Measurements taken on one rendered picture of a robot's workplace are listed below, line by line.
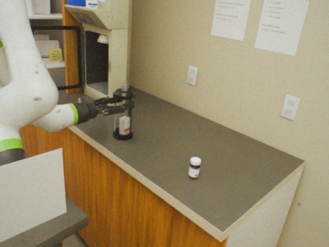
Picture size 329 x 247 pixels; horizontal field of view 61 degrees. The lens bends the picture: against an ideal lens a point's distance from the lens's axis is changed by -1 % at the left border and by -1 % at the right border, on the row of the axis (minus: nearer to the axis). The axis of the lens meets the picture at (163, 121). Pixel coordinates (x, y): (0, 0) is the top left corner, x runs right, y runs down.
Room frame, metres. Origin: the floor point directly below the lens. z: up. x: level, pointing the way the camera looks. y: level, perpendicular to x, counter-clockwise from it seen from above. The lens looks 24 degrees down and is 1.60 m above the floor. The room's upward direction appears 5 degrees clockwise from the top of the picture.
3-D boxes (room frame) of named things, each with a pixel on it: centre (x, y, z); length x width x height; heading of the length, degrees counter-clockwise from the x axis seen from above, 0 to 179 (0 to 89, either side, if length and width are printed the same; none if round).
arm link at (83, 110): (1.09, 0.36, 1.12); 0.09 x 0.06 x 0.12; 46
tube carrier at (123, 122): (1.25, 0.19, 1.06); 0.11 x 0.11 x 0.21
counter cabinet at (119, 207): (1.63, 0.27, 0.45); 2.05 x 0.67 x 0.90; 47
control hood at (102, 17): (1.67, 0.49, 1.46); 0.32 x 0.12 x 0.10; 47
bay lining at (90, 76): (1.80, 0.36, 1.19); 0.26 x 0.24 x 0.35; 47
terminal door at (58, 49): (1.70, 0.69, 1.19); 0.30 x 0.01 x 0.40; 129
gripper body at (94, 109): (1.14, 0.31, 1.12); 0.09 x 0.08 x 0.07; 136
